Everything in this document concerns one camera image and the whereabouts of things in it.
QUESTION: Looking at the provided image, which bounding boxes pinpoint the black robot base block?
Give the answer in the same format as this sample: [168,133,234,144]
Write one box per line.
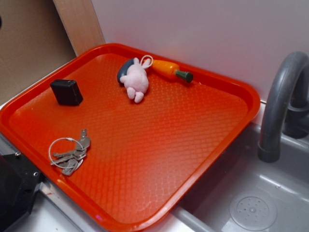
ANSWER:
[0,154,42,232]

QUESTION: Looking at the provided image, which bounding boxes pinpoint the small black box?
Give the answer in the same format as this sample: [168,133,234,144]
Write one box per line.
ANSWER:
[50,79,83,106]

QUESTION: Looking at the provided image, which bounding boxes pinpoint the red plastic tray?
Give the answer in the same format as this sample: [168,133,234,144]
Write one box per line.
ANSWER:
[0,44,260,232]

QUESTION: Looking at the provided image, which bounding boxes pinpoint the pink plush bunny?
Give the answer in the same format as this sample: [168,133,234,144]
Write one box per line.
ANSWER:
[120,55,154,103]

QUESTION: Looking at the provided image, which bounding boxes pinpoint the orange toy carrot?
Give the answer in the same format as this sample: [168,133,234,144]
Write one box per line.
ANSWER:
[151,59,193,83]

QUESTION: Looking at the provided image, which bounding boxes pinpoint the dark blue-grey oval object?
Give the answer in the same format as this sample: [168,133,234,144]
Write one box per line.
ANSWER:
[117,58,134,86]

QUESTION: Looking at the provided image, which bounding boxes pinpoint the bunch of silver keys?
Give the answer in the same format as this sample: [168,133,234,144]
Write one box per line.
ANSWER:
[48,129,91,176]

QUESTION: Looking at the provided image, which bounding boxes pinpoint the grey toy sink basin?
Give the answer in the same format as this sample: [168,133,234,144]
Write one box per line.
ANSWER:
[172,124,309,232]

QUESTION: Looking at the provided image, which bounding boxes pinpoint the wooden board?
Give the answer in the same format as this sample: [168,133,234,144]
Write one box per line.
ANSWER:
[53,0,105,56]

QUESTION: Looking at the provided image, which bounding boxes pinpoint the grey toy faucet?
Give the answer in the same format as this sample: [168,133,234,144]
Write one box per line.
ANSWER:
[258,51,309,163]

